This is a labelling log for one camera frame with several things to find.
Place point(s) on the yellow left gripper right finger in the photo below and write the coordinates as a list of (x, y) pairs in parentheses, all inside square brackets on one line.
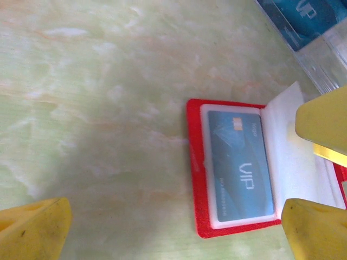
[(317, 233)]

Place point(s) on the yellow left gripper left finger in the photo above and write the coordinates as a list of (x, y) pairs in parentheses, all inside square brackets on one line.
[(32, 233)]

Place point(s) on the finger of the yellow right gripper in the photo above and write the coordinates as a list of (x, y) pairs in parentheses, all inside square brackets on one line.
[(325, 122), (333, 155)]

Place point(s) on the group of blue packets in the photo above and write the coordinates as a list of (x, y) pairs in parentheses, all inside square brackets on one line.
[(320, 67)]

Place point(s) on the blue VIP card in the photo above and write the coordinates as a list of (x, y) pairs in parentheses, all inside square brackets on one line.
[(306, 21), (238, 162)]

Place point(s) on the red card holder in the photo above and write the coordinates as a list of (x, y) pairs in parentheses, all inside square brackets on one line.
[(196, 168)]

